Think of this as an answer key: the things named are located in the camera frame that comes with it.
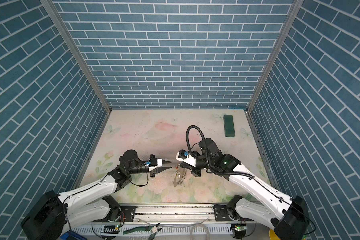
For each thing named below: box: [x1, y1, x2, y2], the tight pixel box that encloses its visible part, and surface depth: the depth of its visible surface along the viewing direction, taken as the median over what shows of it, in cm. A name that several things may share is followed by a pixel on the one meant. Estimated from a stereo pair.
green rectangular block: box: [223, 114, 235, 138], surface depth 110 cm
